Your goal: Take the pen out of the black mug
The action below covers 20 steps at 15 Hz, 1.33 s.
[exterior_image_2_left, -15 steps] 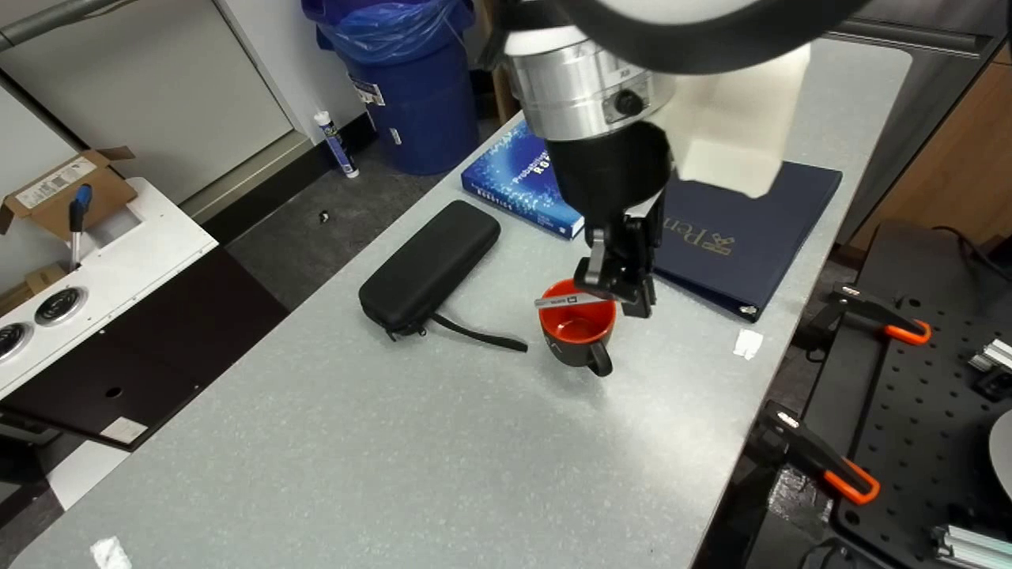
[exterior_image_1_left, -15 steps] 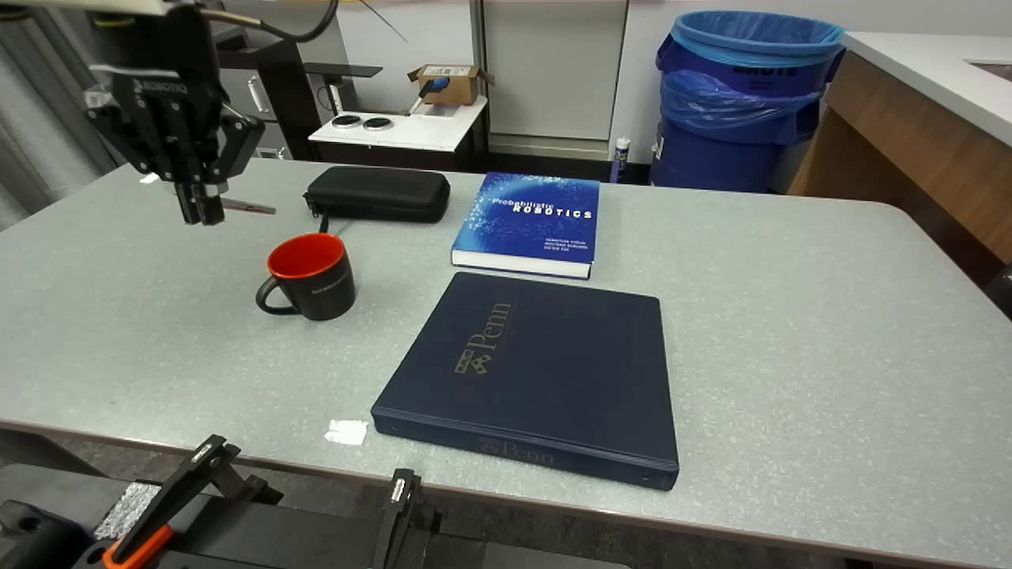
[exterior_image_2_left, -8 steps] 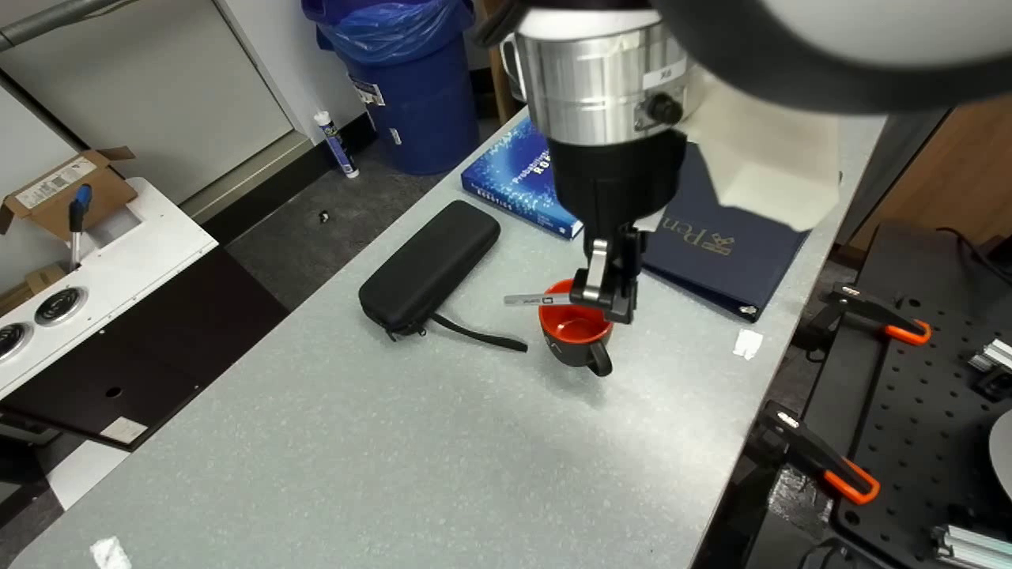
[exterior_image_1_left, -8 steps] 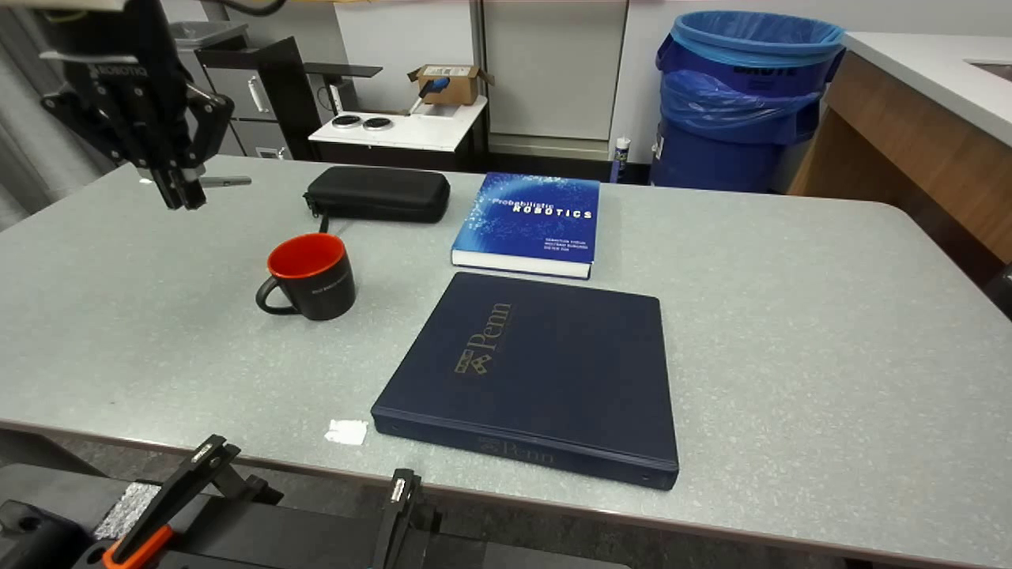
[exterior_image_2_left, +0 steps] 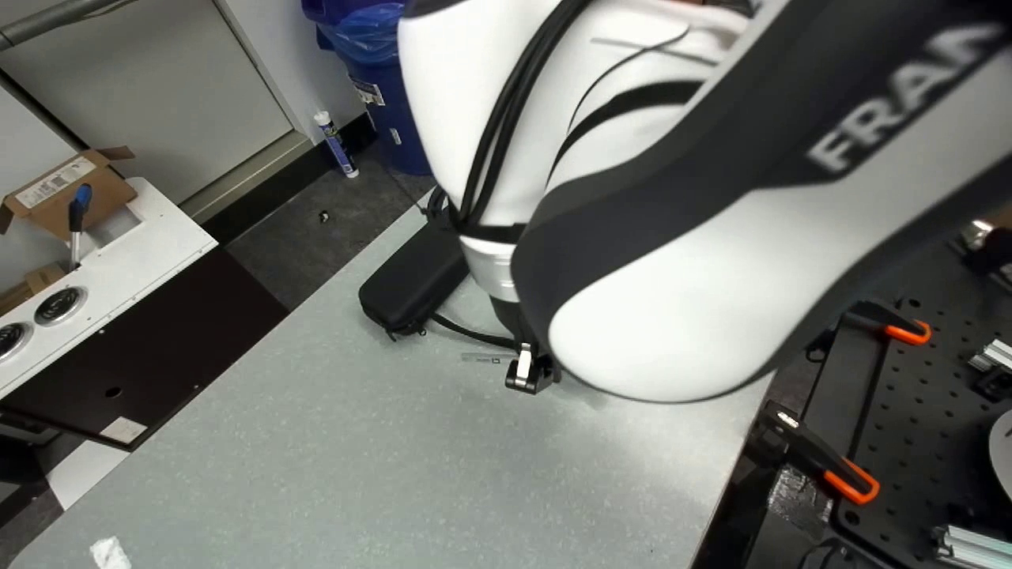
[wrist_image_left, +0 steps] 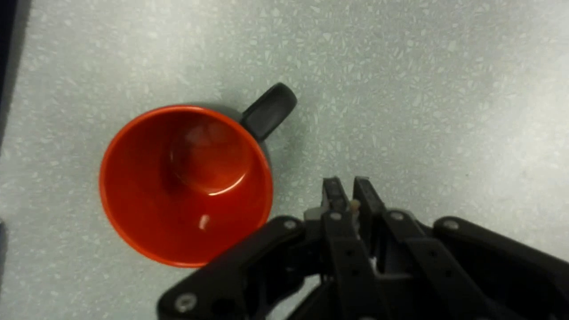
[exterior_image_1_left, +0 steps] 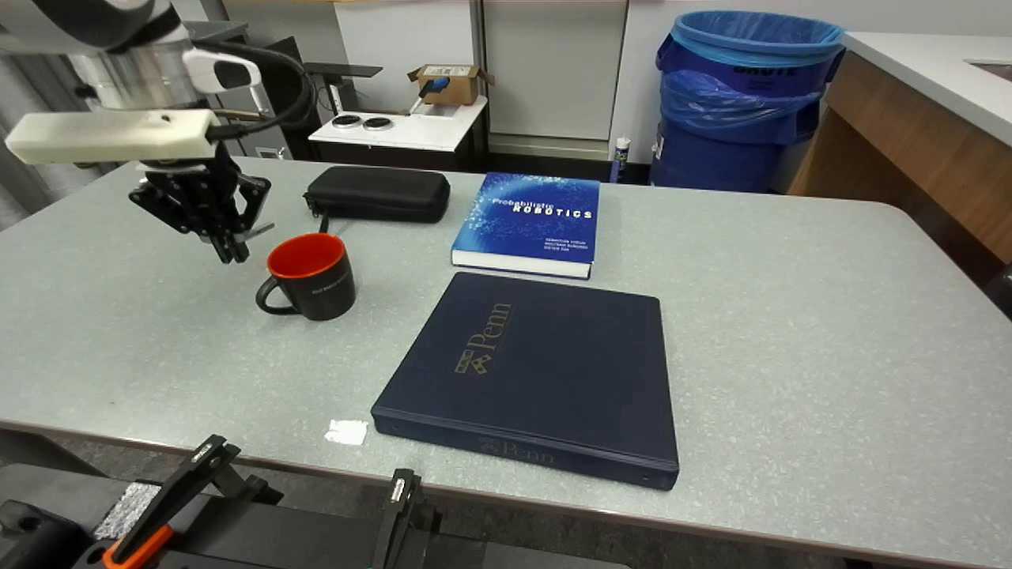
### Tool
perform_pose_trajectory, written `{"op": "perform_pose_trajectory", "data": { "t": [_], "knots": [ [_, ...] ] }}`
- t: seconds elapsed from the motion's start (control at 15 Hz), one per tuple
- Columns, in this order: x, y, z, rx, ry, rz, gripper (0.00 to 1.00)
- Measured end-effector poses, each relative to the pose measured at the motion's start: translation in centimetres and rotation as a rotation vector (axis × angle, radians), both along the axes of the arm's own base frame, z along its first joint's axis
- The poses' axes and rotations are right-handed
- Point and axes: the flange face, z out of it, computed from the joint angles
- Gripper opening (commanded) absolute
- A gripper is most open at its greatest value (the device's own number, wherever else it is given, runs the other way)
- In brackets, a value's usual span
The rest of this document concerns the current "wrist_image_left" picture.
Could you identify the black mug red interior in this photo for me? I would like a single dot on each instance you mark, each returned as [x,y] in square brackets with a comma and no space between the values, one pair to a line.
[182,183]

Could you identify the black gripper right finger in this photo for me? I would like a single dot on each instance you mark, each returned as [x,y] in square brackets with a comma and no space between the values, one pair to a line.
[475,273]

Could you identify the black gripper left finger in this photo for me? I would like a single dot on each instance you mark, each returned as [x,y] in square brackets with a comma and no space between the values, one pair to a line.
[249,279]

